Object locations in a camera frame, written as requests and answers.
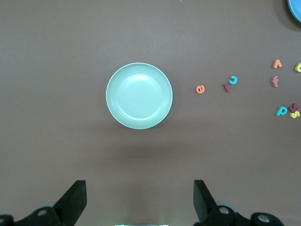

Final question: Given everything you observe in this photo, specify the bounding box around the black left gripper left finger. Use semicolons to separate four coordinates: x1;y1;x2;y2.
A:
0;180;87;226

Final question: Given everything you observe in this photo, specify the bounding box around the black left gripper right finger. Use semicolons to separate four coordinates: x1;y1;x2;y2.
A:
193;179;285;226

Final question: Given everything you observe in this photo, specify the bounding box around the pale green round plate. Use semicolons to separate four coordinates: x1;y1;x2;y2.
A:
105;62;174;130

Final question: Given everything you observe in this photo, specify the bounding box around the blue round plate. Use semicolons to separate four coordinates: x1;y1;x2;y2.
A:
287;0;301;23

